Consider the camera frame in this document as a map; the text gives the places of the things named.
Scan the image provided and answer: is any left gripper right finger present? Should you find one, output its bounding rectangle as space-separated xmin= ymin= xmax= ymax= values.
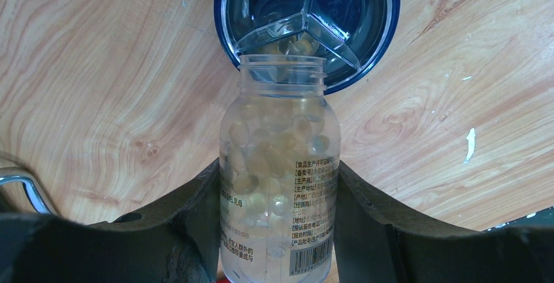
xmin=334 ymin=163 xmax=553 ymax=282

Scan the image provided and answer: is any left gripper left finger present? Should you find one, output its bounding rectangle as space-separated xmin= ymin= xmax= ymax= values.
xmin=1 ymin=160 xmax=220 ymax=282

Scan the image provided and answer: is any clear pill bottle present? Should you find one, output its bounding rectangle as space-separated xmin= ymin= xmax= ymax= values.
xmin=219 ymin=54 xmax=341 ymax=282

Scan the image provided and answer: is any black poker chip case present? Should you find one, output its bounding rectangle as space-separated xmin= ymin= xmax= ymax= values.
xmin=1 ymin=151 xmax=60 ymax=216

